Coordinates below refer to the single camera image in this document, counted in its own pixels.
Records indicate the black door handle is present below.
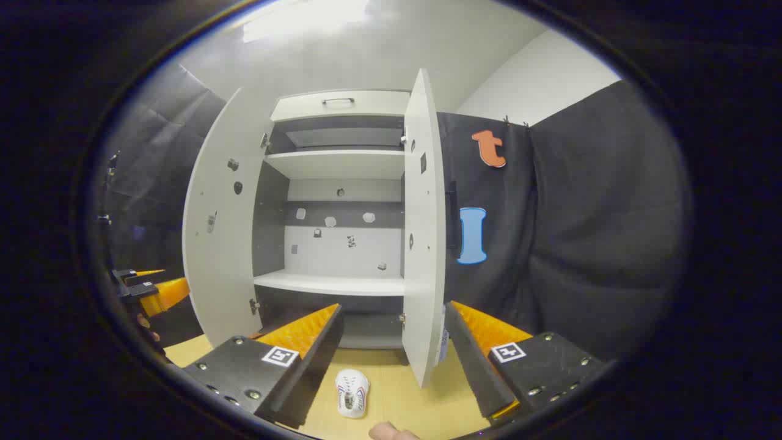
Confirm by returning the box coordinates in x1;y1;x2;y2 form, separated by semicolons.
445;180;460;251

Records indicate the white shoe cabinet door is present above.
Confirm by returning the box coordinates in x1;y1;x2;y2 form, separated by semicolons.
400;68;448;389
182;86;276;349

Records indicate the white shoe cabinet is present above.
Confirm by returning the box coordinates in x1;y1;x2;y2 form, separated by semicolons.
182;68;448;389

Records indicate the white cabinet drawer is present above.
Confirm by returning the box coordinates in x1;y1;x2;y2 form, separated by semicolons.
271;90;411;122

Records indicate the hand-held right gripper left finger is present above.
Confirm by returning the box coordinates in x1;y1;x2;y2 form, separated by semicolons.
183;304;344;430

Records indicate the ceiling light panel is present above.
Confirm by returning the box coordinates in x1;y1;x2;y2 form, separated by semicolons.
243;0;392;43

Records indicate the white cabinet shelf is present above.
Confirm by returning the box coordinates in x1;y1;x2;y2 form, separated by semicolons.
254;271;407;297
264;150;407;180

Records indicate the black backdrop cloth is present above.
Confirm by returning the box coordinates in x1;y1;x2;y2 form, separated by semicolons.
101;61;688;361

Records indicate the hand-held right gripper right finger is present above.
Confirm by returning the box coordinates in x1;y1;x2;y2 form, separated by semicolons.
444;301;605;427

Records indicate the white sneaker shoe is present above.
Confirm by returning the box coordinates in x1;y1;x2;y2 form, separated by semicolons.
335;368;371;419

